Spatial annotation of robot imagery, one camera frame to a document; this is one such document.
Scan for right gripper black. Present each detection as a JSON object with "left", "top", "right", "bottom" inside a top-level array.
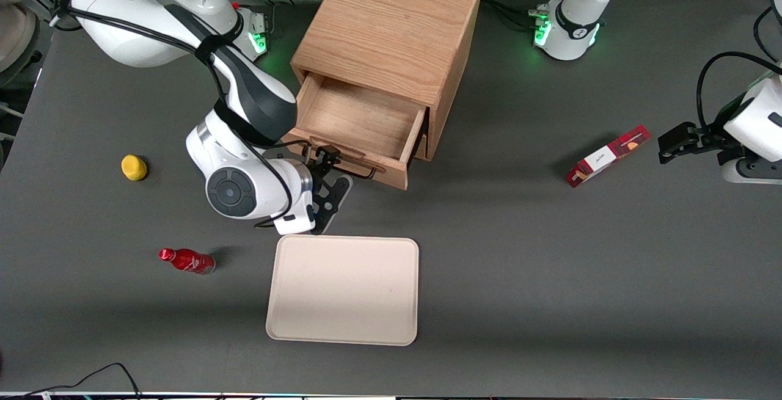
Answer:
[{"left": 304, "top": 144, "right": 354, "bottom": 235}]

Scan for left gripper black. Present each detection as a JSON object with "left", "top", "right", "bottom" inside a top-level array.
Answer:
[{"left": 658, "top": 122, "right": 744, "bottom": 166}]

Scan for wooden drawer black handle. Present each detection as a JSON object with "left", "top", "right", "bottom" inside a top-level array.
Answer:
[{"left": 284, "top": 72, "right": 428, "bottom": 192}]

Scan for wooden drawer cabinet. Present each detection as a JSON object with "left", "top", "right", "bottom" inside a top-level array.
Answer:
[{"left": 290, "top": 0, "right": 484, "bottom": 162}]

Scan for red white snack box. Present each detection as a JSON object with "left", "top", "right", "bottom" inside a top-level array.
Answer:
[{"left": 565, "top": 125, "right": 652, "bottom": 189}]

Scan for beige rectangular tray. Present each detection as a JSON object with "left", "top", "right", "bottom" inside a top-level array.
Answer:
[{"left": 266, "top": 234, "right": 420, "bottom": 347}]

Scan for red drink bottle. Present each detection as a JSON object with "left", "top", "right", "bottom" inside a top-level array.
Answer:
[{"left": 158, "top": 247, "right": 216, "bottom": 276}]

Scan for yellow lemon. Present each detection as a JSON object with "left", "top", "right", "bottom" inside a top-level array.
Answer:
[{"left": 120, "top": 153, "right": 149, "bottom": 182}]

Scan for beige round object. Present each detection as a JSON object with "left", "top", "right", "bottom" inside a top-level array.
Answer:
[{"left": 0, "top": 0, "right": 42, "bottom": 86}]

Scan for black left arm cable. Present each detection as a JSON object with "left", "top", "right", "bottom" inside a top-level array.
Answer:
[{"left": 697, "top": 51, "right": 782, "bottom": 133}]

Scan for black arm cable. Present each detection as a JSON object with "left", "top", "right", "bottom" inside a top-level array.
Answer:
[
  {"left": 49, "top": 0, "right": 315, "bottom": 230},
  {"left": 697, "top": 51, "right": 782, "bottom": 133}
]

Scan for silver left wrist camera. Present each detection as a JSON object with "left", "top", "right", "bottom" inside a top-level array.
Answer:
[{"left": 720, "top": 156, "right": 782, "bottom": 185}]

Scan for black left base cables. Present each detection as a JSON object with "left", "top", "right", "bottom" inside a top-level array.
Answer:
[{"left": 481, "top": 0, "right": 572, "bottom": 29}]

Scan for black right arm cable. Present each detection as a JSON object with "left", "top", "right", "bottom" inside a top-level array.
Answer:
[{"left": 49, "top": 0, "right": 315, "bottom": 230}]

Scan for thin black cable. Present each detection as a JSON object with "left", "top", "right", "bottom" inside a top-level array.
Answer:
[{"left": 0, "top": 362, "right": 143, "bottom": 400}]

